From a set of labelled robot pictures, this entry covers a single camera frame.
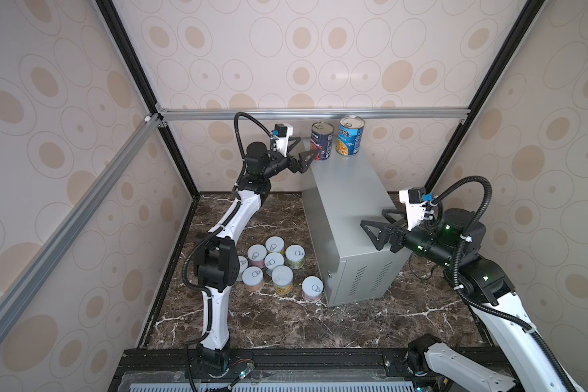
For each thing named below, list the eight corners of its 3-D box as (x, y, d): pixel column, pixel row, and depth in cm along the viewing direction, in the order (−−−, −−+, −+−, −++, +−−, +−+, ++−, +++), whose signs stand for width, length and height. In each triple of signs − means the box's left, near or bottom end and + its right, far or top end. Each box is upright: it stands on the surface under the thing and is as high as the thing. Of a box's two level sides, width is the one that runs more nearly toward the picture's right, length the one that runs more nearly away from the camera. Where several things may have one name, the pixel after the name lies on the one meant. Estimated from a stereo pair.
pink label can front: (301, 302, 87) (302, 296, 83) (301, 282, 92) (301, 275, 88) (323, 302, 87) (324, 296, 83) (321, 282, 92) (323, 275, 88)
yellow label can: (272, 294, 90) (270, 285, 83) (274, 275, 95) (272, 264, 88) (293, 294, 90) (292, 285, 83) (293, 275, 95) (293, 265, 88)
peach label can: (243, 291, 90) (240, 285, 86) (246, 273, 95) (243, 266, 90) (262, 291, 90) (260, 285, 86) (264, 274, 95) (262, 266, 90)
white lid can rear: (265, 256, 100) (264, 248, 95) (267, 243, 104) (265, 235, 99) (284, 256, 100) (283, 248, 95) (284, 243, 104) (284, 235, 99)
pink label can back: (247, 270, 96) (245, 262, 91) (250, 252, 101) (248, 244, 96) (266, 270, 96) (264, 262, 91) (268, 252, 101) (266, 244, 96)
